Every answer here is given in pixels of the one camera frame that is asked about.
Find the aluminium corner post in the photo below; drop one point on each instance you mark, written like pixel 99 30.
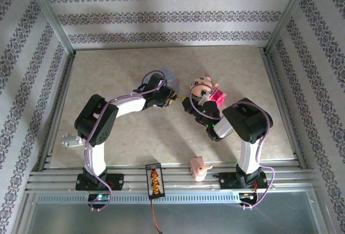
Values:
pixel 48 13
pixel 289 13

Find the aluminium rail frame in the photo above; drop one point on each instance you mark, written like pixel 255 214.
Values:
pixel 178 177

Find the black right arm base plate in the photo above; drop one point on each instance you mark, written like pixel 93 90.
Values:
pixel 229 181

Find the lavender cartoon tin box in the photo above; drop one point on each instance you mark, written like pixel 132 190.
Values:
pixel 173 83

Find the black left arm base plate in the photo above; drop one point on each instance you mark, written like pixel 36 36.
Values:
pixel 116 181

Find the aluminium side rail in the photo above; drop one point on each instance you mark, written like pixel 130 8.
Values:
pixel 280 96
pixel 63 93

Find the black board with orange connectors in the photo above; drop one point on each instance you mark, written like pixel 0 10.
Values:
pixel 155 181

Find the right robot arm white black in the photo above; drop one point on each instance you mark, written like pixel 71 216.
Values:
pixel 248 153

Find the plush doll with pink dress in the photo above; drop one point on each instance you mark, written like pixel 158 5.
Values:
pixel 200 84

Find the pink plastic printed device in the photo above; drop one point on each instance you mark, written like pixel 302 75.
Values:
pixel 198 169

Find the small circuit board green light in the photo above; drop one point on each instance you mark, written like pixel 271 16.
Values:
pixel 99 197

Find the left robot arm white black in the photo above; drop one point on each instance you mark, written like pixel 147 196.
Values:
pixel 126 106

